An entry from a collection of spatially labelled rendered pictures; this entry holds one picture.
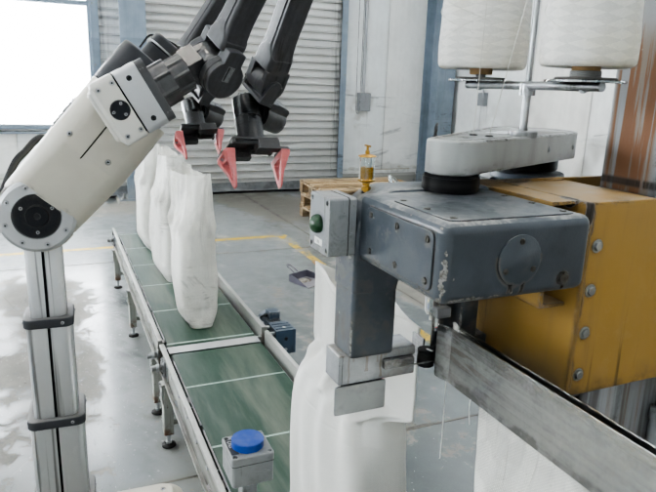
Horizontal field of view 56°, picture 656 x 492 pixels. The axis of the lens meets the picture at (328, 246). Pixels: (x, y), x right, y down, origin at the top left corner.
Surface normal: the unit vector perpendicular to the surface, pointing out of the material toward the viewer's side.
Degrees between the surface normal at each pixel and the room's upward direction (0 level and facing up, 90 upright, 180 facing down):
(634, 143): 90
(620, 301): 90
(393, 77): 90
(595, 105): 90
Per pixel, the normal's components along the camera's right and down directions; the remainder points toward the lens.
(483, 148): 0.74, 0.19
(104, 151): 0.36, 0.25
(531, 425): -0.91, 0.07
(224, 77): 0.55, 0.67
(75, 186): -0.05, 0.64
